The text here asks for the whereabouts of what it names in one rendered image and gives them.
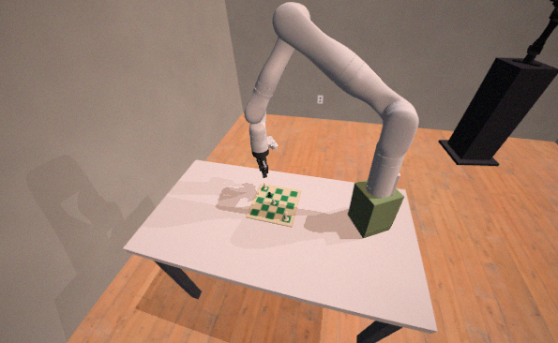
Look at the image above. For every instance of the green and cream chessboard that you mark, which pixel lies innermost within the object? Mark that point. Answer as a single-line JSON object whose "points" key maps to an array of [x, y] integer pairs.
{"points": [[286, 201]]}

